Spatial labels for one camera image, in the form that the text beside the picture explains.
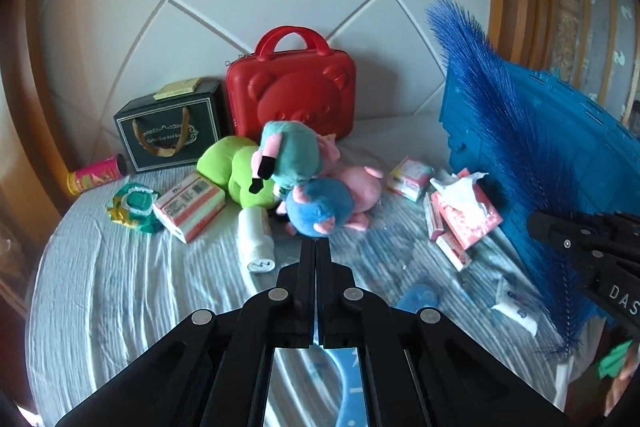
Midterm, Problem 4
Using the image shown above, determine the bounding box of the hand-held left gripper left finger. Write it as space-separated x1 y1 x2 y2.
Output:
52 241 318 427

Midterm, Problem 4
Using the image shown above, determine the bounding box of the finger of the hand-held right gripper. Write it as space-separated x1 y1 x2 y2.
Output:
529 209 640 268

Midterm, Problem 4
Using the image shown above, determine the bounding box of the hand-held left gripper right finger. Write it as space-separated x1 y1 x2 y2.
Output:
318 241 572 427

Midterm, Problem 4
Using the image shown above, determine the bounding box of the blue plastic crate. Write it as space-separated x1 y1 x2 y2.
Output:
439 59 640 324

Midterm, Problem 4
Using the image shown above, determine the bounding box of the blue plush toy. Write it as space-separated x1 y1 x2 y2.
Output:
284 179 354 239

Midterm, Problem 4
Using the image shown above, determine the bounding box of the white plastic bottle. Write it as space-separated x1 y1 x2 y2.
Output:
237 205 276 275

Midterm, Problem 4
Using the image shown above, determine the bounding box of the green paper piece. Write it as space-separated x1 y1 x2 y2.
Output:
599 340 635 379

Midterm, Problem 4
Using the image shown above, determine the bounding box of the pink plush toy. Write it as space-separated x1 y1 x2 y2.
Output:
272 133 385 234

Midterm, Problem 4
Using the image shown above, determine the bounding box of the white wipes packet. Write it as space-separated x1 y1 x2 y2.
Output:
490 276 539 337

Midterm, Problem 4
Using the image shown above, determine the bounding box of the pink tissue pack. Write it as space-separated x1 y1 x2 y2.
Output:
428 169 504 251

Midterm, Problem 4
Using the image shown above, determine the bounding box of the blue round lid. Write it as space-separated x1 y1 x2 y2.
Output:
394 282 441 312

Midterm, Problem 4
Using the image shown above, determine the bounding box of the slim pink box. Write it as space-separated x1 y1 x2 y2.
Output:
423 194 444 241
435 232 472 272

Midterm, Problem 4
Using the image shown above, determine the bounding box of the teal flamingo plush toy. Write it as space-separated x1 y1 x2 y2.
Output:
248 120 327 196

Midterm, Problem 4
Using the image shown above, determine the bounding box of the small pink white box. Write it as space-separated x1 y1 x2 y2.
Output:
385 156 434 202

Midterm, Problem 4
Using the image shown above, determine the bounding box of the green plush toy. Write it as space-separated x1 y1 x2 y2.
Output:
196 135 282 210

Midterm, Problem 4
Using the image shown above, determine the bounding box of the white red carton box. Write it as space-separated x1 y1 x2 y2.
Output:
152 171 227 244

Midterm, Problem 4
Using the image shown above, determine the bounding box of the red bear suitcase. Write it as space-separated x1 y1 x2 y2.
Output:
224 27 358 144

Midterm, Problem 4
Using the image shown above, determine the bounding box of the green yellow snack packet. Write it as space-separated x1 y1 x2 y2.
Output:
104 182 164 236

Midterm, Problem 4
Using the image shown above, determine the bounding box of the dark gift box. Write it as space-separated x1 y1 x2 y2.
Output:
113 78 227 174

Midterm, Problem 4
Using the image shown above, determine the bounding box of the beige card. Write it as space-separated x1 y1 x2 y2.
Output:
153 77 202 100

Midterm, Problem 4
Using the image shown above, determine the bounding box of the pink chip can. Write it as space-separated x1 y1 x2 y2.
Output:
66 155 130 197

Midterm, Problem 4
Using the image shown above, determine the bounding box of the patterned grey curtain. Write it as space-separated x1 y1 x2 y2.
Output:
550 0 640 128

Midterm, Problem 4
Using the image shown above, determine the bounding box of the wooden bed frame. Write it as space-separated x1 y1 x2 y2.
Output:
0 0 81 228

